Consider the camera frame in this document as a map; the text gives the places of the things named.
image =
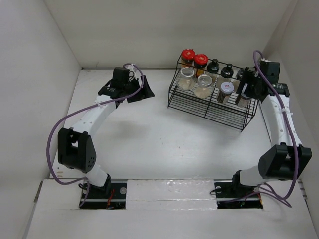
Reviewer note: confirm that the red lid sauce jar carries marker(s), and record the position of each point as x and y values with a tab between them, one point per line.
187	57
200	62

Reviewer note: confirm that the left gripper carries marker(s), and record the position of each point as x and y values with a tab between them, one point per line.
143	93

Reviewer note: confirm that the black wire rack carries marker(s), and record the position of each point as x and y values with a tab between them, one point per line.
228	114

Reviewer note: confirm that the white lid spice jar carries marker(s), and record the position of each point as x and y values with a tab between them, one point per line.
242	100
225	91

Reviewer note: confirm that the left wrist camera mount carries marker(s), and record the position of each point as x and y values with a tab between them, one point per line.
131	67

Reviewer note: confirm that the black cap spice grinder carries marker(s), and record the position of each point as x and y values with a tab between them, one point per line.
225	75
239	77
212	69

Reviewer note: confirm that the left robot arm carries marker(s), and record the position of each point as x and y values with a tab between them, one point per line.
75	144

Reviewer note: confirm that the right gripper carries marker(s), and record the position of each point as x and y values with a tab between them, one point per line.
249	77

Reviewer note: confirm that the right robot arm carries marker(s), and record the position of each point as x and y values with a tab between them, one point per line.
287	157

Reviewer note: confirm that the clear glass jar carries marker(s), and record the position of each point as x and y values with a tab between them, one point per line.
203	87
185	78

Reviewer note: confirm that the clear glass jar front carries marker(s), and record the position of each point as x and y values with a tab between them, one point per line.
203	87

